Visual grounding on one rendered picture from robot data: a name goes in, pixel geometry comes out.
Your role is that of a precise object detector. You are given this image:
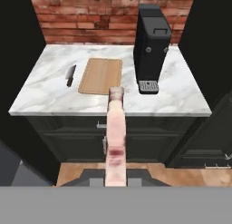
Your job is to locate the black drawer front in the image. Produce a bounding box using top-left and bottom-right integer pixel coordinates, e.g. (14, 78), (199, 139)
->
(26, 115), (198, 134)

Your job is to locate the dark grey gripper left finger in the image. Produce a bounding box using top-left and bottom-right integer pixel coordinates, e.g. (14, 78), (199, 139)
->
(60, 169), (107, 188)

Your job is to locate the black kitchen knife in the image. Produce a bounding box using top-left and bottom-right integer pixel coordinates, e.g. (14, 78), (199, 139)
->
(65, 64), (77, 88)

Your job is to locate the black cupboard run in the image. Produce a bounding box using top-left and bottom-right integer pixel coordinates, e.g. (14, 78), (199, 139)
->
(167, 91), (232, 170)

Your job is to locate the silver drawer handle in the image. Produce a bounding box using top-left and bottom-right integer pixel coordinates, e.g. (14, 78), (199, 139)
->
(96, 121), (108, 130)

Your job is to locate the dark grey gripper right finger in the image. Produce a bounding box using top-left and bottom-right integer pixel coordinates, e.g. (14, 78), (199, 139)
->
(124, 169), (170, 188)

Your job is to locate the wooden cutting board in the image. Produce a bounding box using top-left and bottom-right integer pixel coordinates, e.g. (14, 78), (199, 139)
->
(77, 57), (123, 96)

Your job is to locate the silver cupboard door handle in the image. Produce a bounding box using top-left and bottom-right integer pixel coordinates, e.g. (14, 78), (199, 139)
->
(101, 136), (108, 156)

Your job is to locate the black coffee machine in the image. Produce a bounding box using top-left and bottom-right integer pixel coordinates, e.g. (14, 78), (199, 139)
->
(132, 3), (173, 95)

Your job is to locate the black cupboard door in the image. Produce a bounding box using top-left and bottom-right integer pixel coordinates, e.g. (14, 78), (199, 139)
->
(38, 132), (107, 164)
(125, 132), (186, 164)

